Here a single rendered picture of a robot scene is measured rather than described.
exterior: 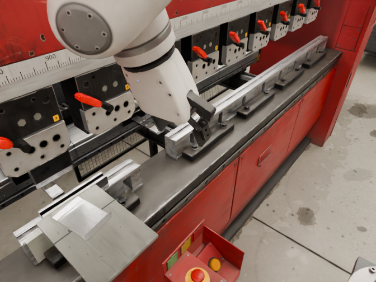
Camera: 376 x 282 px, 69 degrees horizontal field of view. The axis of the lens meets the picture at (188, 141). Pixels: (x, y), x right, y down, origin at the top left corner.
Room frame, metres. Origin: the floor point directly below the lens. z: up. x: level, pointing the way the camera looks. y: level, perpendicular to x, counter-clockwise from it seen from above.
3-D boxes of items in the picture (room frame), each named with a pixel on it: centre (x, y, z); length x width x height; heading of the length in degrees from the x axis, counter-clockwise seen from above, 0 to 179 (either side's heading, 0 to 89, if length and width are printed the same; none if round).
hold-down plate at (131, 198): (0.50, 0.27, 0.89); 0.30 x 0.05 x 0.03; 140
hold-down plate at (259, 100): (1.24, -0.35, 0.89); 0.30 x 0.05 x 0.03; 140
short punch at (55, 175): (0.51, 0.34, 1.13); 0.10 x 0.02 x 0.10; 140
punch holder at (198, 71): (0.95, -0.03, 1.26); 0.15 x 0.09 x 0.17; 140
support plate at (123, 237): (0.41, 0.23, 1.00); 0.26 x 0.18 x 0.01; 50
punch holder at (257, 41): (1.25, -0.29, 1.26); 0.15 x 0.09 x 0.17; 140
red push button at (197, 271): (0.40, -0.03, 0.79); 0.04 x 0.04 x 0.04
